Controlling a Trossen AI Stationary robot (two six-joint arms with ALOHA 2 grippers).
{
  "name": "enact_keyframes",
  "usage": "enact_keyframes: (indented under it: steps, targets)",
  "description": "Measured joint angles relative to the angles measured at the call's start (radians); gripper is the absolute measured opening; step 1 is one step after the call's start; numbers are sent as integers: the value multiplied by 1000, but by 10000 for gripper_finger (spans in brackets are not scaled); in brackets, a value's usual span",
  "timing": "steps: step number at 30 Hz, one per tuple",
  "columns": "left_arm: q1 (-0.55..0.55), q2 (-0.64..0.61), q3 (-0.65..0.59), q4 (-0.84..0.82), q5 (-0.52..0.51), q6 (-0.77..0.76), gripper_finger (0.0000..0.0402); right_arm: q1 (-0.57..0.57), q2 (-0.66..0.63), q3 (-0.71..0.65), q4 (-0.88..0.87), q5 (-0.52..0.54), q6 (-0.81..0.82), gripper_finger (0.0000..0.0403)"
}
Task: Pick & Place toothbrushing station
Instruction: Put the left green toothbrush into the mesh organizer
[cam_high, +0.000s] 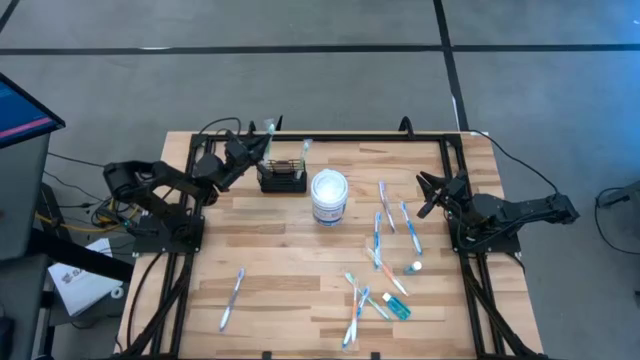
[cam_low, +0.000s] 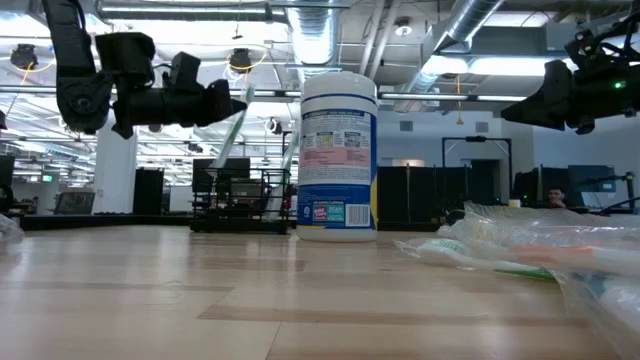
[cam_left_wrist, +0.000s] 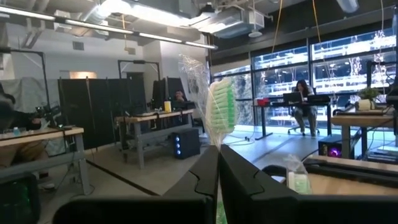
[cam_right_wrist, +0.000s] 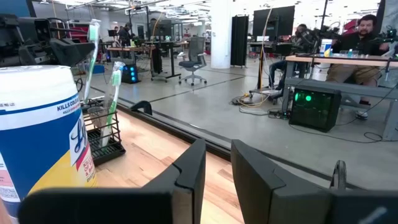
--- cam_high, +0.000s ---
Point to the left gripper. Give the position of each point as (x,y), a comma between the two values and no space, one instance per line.
(239,152)

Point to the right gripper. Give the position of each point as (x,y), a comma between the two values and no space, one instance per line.
(452,192)

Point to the green toothbrush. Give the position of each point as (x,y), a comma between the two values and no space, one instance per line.
(303,152)
(270,135)
(369,297)

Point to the purple toothbrush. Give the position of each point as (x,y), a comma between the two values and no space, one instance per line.
(386,205)
(232,300)

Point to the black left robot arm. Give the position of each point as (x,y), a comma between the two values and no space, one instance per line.
(150,176)

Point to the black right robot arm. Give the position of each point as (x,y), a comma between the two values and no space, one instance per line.
(520,210)

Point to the small teal mouthwash bottle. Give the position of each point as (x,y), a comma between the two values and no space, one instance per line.
(413,267)

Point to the white wipes canister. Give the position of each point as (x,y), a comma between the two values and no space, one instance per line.
(329,195)

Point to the white tape roll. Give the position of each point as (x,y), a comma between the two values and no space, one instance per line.
(117,287)

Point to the black desk beam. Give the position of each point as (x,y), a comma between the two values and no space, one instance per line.
(85,257)

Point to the white printed paper sheet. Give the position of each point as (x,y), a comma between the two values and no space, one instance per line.
(82,287)

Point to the blue screen monitor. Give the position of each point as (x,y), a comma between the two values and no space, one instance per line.
(22,117)

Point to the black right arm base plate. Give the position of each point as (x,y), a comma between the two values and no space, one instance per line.
(487,242)

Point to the black aluminium table frame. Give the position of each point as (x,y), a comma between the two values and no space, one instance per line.
(350,136)

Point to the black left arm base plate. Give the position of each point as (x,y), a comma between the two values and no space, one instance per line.
(167,237)

